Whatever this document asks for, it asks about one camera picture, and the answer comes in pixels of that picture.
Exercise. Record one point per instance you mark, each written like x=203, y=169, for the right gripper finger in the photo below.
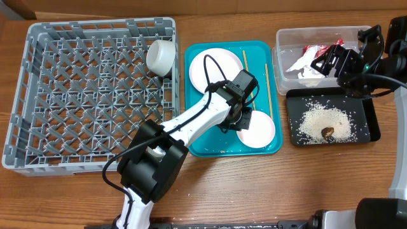
x=328, y=57
x=320, y=69

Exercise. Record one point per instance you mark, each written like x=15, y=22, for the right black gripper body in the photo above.
x=336, y=60

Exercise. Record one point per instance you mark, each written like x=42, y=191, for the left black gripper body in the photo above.
x=242, y=119

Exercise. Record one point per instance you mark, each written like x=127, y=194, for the white red wrapper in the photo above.
x=303, y=68

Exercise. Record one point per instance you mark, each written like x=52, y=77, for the small white pink plate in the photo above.
x=260, y=133

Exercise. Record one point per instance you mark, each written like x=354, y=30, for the white rice pile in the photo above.
x=350, y=126

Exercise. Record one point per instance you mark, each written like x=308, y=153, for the large white plate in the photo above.
x=230, y=65

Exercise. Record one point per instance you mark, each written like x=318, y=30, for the wooden chopstick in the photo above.
x=247, y=69
x=268, y=91

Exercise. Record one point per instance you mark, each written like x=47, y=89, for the grey bowl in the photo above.
x=161, y=56

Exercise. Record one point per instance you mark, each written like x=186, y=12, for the white cup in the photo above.
x=157, y=152

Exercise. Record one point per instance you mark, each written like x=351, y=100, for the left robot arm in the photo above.
x=145, y=178

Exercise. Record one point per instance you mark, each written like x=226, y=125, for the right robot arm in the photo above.
x=378, y=69

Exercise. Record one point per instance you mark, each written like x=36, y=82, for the clear plastic bin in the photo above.
x=289, y=48

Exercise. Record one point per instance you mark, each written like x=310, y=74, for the black tray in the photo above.
x=296, y=104

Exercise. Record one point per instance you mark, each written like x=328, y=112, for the teal serving tray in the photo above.
x=214, y=143

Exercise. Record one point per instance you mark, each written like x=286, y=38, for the grey plastic dish rack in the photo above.
x=83, y=90

